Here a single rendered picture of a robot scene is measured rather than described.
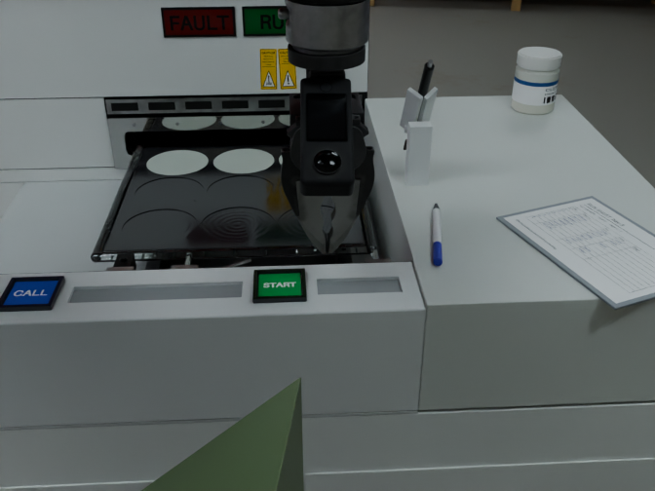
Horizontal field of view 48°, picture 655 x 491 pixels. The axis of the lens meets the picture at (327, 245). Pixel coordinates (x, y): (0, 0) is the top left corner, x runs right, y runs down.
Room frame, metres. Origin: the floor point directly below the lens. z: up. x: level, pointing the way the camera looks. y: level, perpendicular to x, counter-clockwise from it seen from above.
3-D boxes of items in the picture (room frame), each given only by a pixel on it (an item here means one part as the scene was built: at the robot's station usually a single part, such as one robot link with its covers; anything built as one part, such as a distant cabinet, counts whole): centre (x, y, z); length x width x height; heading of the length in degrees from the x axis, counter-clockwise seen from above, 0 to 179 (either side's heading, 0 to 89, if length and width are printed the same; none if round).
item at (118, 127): (1.23, 0.16, 0.89); 0.44 x 0.02 x 0.10; 93
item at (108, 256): (0.84, 0.12, 0.90); 0.38 x 0.01 x 0.01; 93
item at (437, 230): (0.76, -0.13, 0.97); 0.14 x 0.01 x 0.01; 174
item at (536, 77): (1.19, -0.34, 1.01); 0.07 x 0.07 x 0.10
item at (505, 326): (0.94, -0.26, 0.89); 0.62 x 0.35 x 0.14; 3
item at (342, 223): (0.68, -0.01, 1.05); 0.06 x 0.03 x 0.09; 3
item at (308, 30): (0.68, 0.00, 1.24); 0.08 x 0.08 x 0.05
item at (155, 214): (1.02, 0.13, 0.90); 0.34 x 0.34 x 0.01; 3
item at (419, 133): (0.92, -0.12, 1.03); 0.06 x 0.04 x 0.13; 3
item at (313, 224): (0.68, 0.02, 1.05); 0.06 x 0.03 x 0.09; 3
